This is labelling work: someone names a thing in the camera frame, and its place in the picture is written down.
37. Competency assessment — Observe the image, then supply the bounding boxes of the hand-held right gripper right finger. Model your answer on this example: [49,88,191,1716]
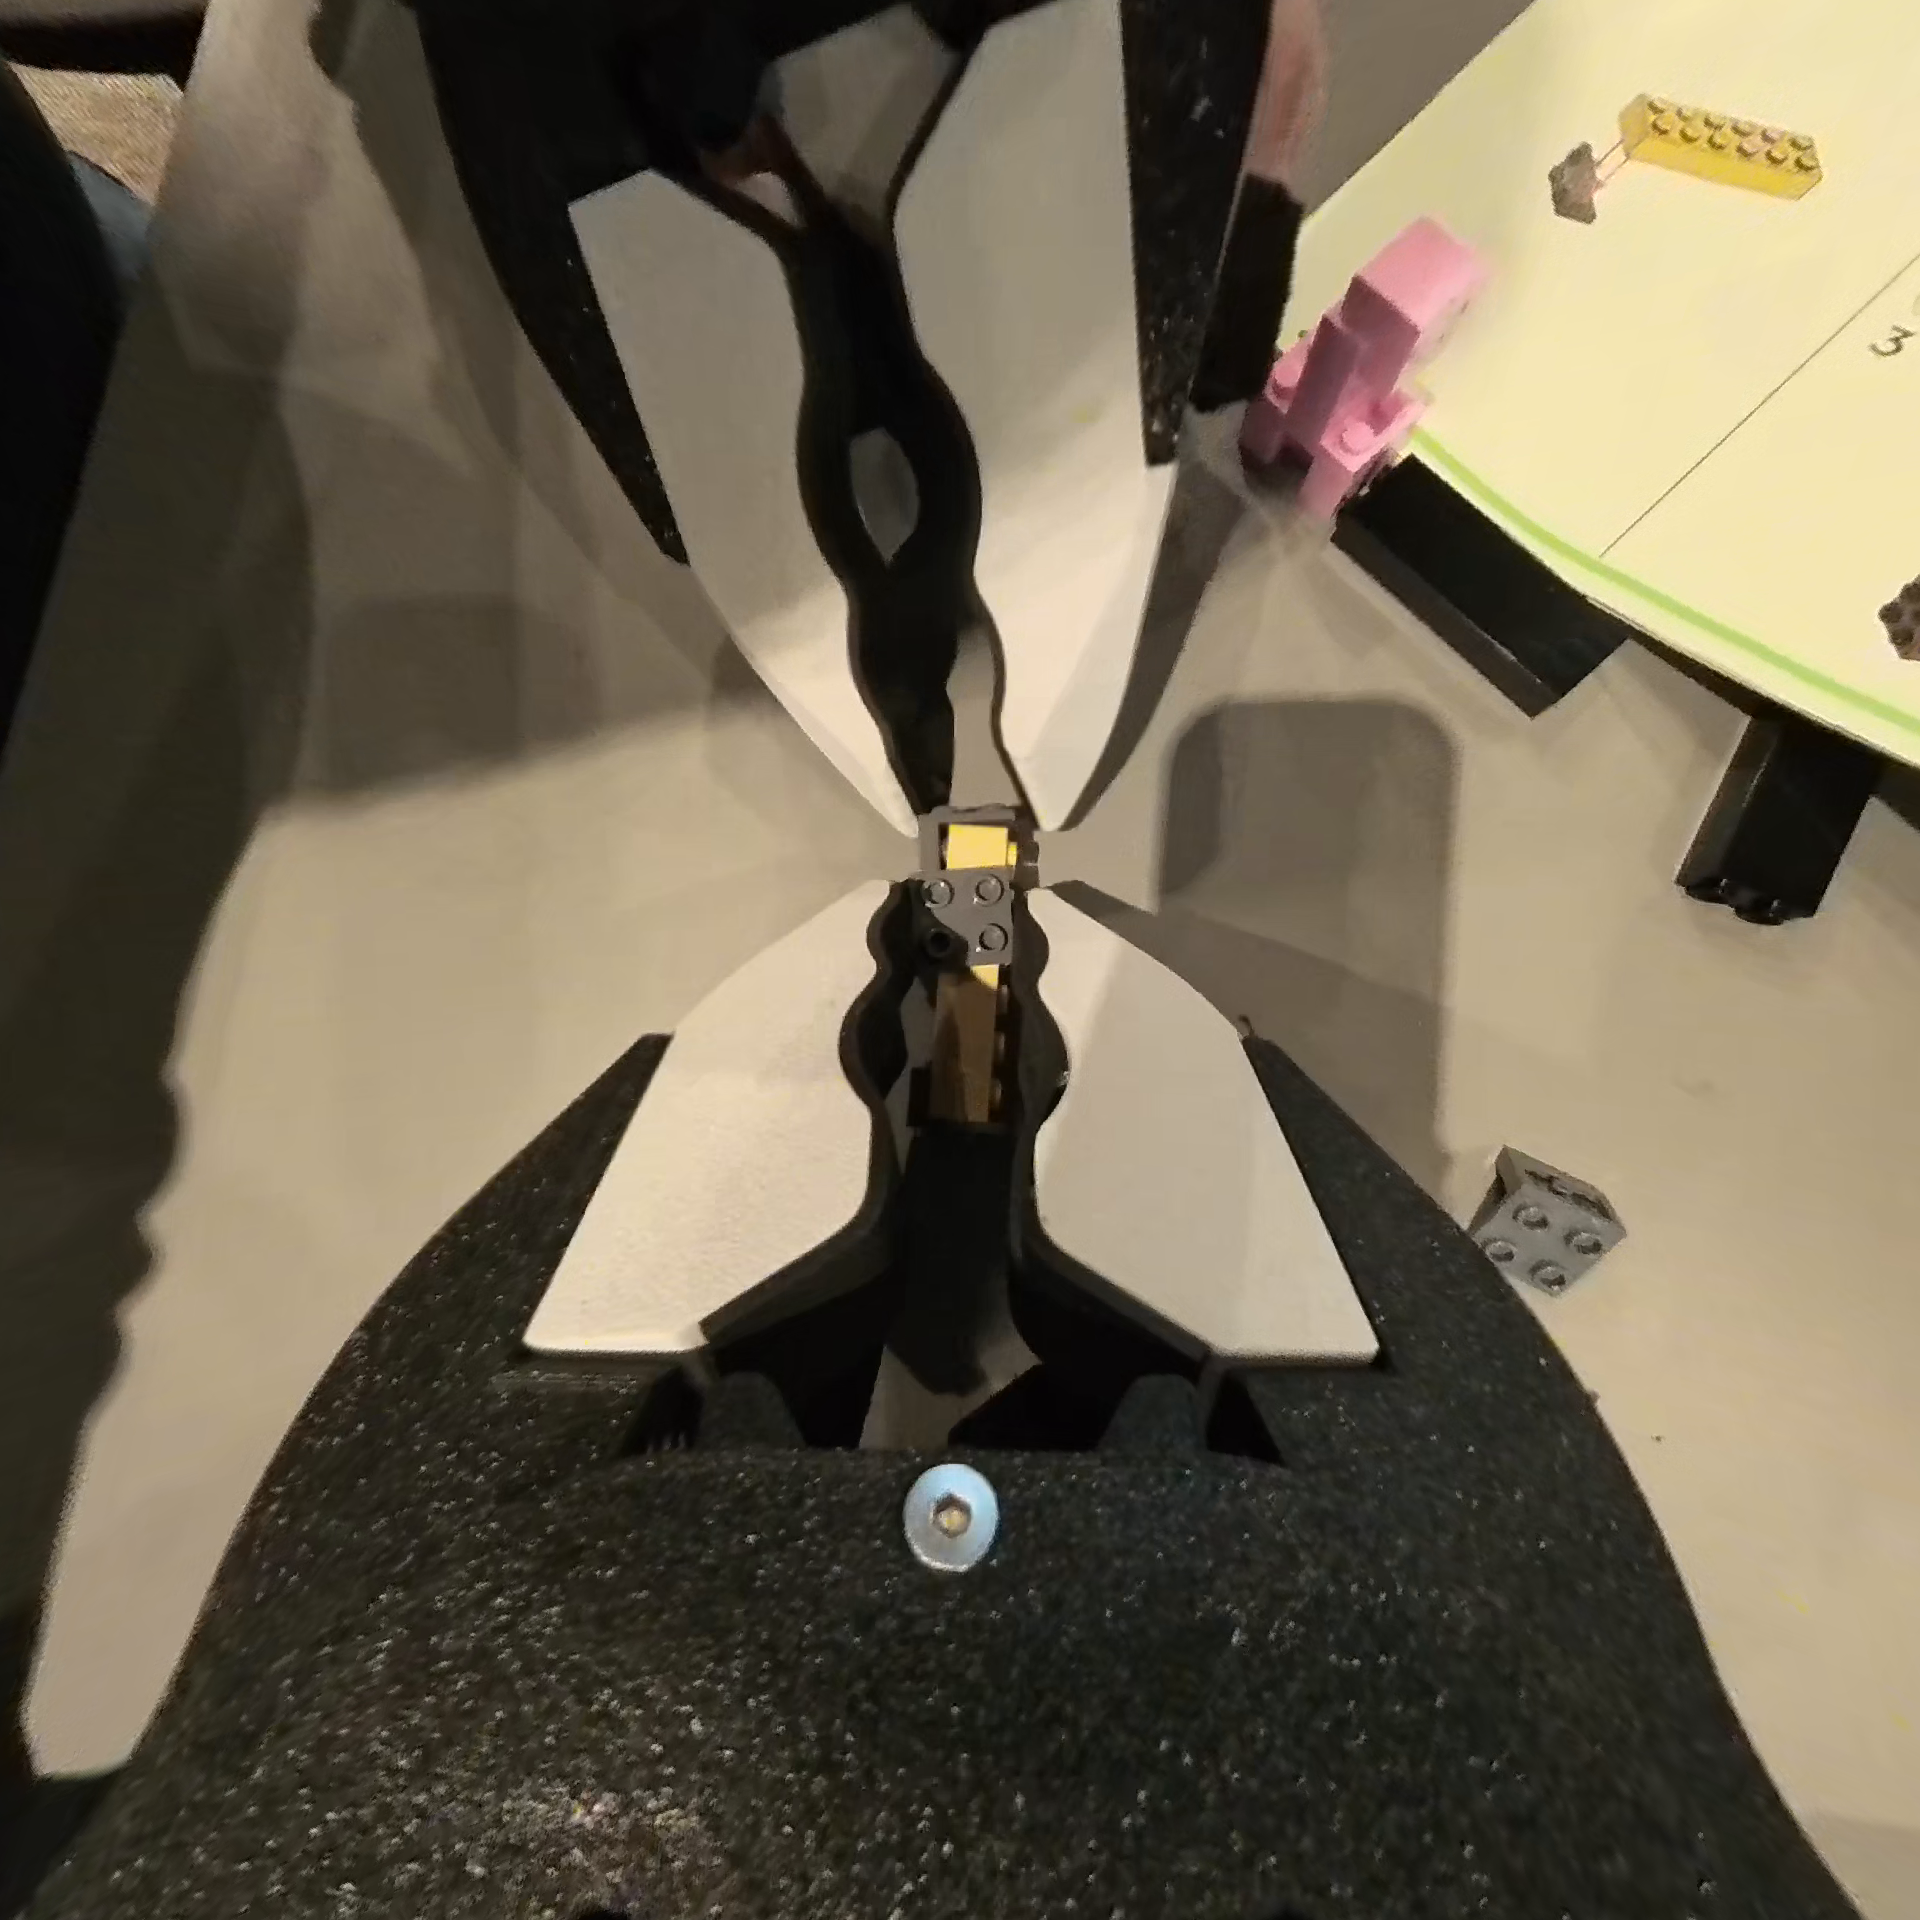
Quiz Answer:
[1032,882,1384,1368]

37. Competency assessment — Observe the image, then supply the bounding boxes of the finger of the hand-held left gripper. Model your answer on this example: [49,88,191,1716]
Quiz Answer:
[896,0,1191,836]
[575,162,957,836]

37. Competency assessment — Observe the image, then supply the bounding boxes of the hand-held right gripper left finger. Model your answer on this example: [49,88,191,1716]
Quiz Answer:
[522,881,921,1364]

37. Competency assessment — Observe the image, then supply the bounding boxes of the tan and dark brick assembly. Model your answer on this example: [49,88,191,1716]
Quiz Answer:
[896,872,1057,1129]

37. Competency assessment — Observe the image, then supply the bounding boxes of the grey desk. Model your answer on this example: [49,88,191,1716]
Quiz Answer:
[0,0,1920,1863]

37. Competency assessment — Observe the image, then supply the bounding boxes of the pink toy brick pig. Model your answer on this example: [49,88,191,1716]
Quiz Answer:
[1237,215,1490,522]

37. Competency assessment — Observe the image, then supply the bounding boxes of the dark grey square brick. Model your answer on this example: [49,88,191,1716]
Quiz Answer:
[1467,1143,1633,1298]

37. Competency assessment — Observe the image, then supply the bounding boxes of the long black brick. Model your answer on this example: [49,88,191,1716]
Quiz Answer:
[1333,455,1633,722]

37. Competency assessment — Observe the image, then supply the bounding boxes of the person's dark sweater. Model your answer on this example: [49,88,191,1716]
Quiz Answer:
[0,59,156,752]

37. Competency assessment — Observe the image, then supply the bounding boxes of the pale green instruction booklet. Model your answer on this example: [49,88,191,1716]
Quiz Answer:
[1312,0,1920,771]

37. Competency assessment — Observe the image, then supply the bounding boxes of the black rectangular brick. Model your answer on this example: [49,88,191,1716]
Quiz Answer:
[1674,708,1889,923]

